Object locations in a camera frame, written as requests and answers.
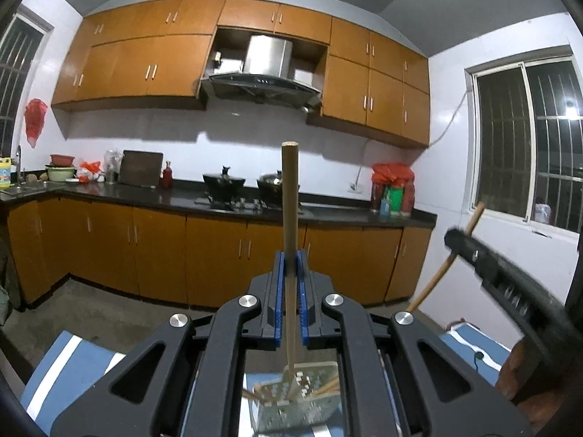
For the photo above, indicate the person's right hand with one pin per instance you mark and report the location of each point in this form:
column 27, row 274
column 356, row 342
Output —
column 524, row 373

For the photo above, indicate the green basin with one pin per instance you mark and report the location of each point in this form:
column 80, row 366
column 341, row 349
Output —
column 60, row 174

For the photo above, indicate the black wok with lid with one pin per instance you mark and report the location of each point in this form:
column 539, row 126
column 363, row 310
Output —
column 271, row 184

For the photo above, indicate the gas stove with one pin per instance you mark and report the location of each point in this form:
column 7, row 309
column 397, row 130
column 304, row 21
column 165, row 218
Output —
column 237, row 204

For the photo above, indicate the clear plastic container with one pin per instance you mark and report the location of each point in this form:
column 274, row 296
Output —
column 542, row 214

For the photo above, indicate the dark red sauce bottle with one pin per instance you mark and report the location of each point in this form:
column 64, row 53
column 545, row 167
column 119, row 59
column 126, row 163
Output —
column 408, row 200
column 376, row 198

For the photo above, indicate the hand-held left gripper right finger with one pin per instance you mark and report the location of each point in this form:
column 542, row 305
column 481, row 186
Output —
column 303, row 291

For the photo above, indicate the green perforated utensil holder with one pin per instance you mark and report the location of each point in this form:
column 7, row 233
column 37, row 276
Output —
column 296, row 414

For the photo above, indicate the wooden upper wall cabinets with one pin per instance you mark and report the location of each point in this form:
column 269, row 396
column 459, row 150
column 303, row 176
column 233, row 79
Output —
column 136, row 68

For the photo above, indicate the steel faucet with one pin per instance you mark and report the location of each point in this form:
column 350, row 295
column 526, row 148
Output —
column 18, row 159

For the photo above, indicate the dark wooden cutting board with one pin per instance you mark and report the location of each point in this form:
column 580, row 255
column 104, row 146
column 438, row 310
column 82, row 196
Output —
column 141, row 168

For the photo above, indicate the barred sliding window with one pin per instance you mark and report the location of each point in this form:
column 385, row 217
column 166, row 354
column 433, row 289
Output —
column 501, row 145

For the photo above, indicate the yellow detergent bottle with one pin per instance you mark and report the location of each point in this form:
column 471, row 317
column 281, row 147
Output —
column 4, row 173

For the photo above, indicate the red white plastic bag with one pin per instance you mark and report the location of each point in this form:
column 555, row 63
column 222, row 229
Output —
column 89, row 170

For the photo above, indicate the red basin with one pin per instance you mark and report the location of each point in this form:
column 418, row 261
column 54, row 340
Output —
column 62, row 160

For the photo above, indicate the white wall socket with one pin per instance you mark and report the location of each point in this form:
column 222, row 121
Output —
column 355, row 188

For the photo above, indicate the wooden lower kitchen cabinets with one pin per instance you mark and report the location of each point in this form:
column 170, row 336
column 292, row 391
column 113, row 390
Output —
column 159, row 250

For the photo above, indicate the blue white striped tablecloth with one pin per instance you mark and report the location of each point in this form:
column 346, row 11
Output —
column 59, row 373

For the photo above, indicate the blue bottle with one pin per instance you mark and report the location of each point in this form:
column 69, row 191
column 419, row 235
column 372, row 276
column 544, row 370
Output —
column 385, row 205

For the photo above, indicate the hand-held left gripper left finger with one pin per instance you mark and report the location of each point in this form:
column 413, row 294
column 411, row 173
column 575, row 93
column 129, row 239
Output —
column 278, row 291

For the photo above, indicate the red bag over bottles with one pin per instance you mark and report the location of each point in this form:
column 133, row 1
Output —
column 391, row 173

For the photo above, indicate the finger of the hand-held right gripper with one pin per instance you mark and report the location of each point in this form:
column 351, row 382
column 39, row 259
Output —
column 469, row 248

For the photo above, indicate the black kitchen countertop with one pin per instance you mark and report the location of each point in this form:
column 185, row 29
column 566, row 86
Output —
column 182, row 193

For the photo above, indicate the steel range hood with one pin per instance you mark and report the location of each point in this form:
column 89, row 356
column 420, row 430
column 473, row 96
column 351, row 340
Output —
column 266, row 59

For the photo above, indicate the green bottle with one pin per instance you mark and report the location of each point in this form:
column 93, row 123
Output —
column 395, row 200

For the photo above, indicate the wooden chopstick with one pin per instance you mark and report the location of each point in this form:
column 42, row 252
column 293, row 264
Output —
column 252, row 392
column 290, row 200
column 437, row 277
column 329, row 384

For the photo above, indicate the clear plastic jar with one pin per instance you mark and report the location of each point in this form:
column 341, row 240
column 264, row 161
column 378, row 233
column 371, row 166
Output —
column 113, row 166

